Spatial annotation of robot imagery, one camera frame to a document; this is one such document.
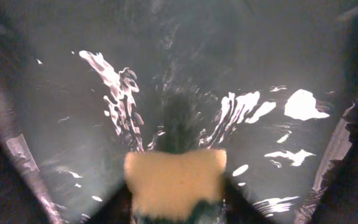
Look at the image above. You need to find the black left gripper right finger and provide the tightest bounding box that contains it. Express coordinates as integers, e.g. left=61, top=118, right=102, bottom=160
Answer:
left=224, top=177, right=274, bottom=224

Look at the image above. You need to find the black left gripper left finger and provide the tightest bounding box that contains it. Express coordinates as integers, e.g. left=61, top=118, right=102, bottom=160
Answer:
left=85, top=183, right=132, bottom=224

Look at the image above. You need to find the yellow green sponge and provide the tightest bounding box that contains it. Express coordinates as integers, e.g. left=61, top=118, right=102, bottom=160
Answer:
left=124, top=149, right=227, bottom=221

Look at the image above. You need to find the dark green water basin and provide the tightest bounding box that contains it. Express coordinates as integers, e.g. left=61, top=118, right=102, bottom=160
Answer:
left=0, top=1, right=358, bottom=223

